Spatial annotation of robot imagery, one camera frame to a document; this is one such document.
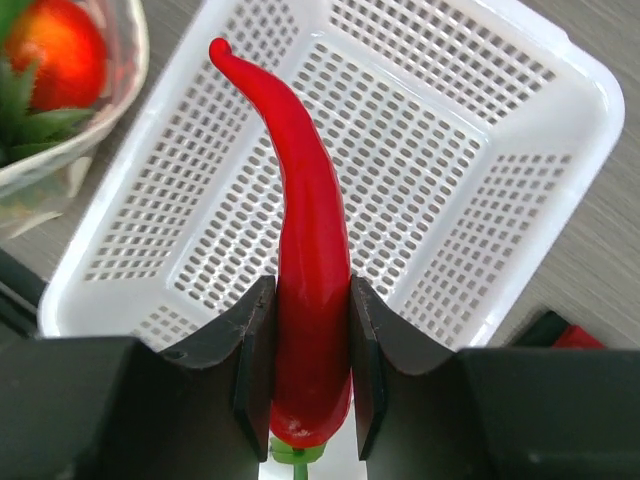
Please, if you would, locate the black folded cloth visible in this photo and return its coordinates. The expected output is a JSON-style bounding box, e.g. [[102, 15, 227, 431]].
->
[[510, 311, 571, 348]]

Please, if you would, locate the white plastic basket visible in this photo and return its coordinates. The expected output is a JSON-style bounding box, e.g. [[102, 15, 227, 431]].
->
[[39, 1, 625, 350]]

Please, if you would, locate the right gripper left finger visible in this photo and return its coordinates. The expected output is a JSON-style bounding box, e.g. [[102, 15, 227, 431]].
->
[[1, 276, 275, 479]]

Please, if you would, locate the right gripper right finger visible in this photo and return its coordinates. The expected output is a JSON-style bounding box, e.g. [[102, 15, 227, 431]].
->
[[350, 277, 639, 479]]

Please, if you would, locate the red fake chili pepper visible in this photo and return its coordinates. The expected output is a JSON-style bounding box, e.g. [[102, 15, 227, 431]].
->
[[209, 38, 351, 454]]

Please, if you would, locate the polka dot zip bag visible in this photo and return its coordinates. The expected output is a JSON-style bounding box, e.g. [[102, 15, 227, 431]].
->
[[1, 1, 149, 239]]

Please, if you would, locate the red folded shirt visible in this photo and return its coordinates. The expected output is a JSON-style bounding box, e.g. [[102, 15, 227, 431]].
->
[[552, 325, 606, 349]]

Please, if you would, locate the red fake tomato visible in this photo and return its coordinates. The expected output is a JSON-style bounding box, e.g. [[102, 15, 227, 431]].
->
[[4, 1, 107, 111]]

